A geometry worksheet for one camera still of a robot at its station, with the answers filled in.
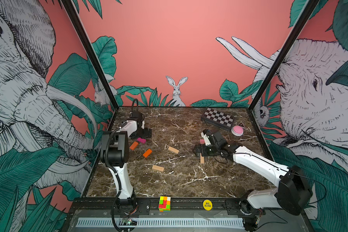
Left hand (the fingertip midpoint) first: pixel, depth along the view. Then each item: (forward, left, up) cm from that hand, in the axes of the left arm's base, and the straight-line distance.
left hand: (145, 133), depth 101 cm
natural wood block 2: (-25, -10, -2) cm, 27 cm away
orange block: (-8, +8, -3) cm, 11 cm away
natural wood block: (-12, -20, -2) cm, 23 cm away
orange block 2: (-14, -2, -2) cm, 14 cm away
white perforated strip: (-51, +13, -3) cm, 52 cm away
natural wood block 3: (-20, -38, -1) cm, 43 cm away
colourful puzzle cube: (-45, -14, +3) cm, 47 cm away
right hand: (-18, -34, +9) cm, 40 cm away
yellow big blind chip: (-46, -37, -2) cm, 59 cm away
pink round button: (0, -67, -1) cm, 67 cm away
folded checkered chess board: (+12, -55, 0) cm, 56 cm away
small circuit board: (-51, +4, -2) cm, 51 cm away
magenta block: (-4, +3, -3) cm, 5 cm away
